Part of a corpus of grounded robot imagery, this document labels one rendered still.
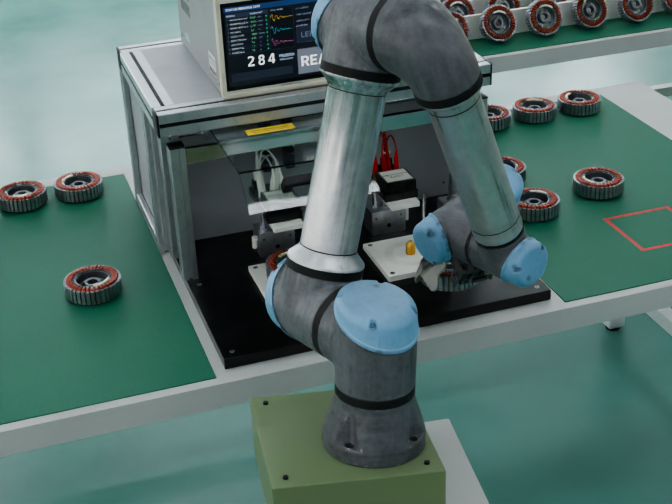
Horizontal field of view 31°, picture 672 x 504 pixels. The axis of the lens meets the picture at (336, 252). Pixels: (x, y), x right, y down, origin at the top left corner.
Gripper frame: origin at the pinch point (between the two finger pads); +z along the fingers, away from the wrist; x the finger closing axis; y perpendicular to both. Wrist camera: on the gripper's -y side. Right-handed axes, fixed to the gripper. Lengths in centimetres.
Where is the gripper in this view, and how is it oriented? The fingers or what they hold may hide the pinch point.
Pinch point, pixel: (448, 270)
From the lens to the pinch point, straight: 222.8
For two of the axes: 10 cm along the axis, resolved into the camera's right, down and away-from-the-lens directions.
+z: -1.5, 4.7, 8.7
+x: 9.5, -1.8, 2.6
